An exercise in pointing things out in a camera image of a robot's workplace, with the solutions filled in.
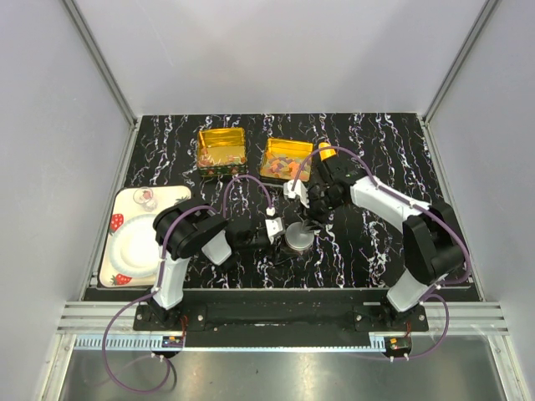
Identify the white paper plate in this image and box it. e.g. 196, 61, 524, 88
109, 214, 160, 278

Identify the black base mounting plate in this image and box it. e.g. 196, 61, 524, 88
79, 289, 445, 350

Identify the small clear cup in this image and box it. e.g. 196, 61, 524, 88
133, 187, 157, 211

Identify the yellow plastic scoop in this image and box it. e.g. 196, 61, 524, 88
318, 142, 338, 162

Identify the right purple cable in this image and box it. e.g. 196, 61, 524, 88
290, 145, 472, 361

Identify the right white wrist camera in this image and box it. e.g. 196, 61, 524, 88
283, 179, 309, 209

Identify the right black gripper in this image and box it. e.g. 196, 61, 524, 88
298, 190, 346, 236

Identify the black marble pattern mat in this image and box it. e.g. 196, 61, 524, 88
125, 113, 442, 289

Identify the right aluminium frame post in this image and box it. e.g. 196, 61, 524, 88
422, 0, 501, 124

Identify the white jar lid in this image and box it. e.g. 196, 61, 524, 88
284, 222, 315, 247

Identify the purple cable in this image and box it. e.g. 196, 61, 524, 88
102, 173, 277, 393
290, 145, 472, 361

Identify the left aluminium frame post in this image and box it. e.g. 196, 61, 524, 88
60, 0, 137, 127

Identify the gold tin with lollipops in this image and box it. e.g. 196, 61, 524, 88
196, 127, 247, 177

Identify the aluminium frame post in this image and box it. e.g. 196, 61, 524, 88
422, 0, 501, 124
60, 0, 137, 127

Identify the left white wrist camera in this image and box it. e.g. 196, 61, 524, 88
265, 206, 285, 245

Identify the aluminium rail base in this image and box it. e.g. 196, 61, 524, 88
58, 300, 508, 353

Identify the gold tin with gummies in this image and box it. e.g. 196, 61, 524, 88
259, 138, 313, 181

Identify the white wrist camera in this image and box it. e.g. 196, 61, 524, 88
283, 179, 309, 209
265, 206, 285, 245

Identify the strawberry pattern tray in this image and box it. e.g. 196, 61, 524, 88
99, 185, 191, 288

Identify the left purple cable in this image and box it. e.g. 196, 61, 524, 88
102, 173, 277, 393

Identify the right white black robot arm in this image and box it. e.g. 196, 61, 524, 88
306, 153, 469, 332

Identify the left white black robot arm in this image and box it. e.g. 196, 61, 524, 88
150, 199, 274, 331

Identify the clear plastic jar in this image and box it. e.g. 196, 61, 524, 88
284, 245, 312, 257

